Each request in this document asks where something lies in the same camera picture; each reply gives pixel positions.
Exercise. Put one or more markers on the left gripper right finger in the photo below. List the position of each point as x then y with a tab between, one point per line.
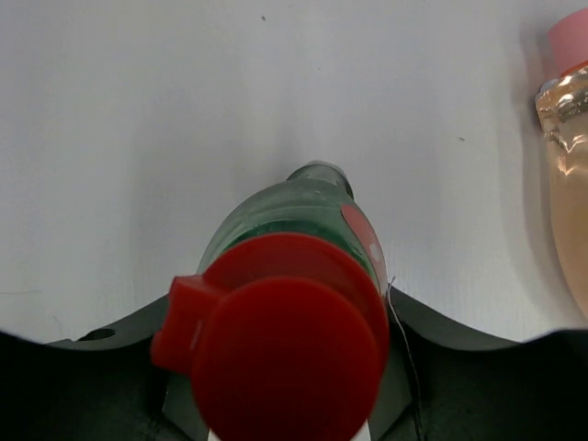
446	381

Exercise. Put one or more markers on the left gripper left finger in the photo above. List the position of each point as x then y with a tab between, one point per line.
102	386

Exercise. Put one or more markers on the green dish soap bottle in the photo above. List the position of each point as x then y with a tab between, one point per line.
283	332

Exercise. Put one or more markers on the pink shampoo bottle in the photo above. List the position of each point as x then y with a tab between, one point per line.
562	112

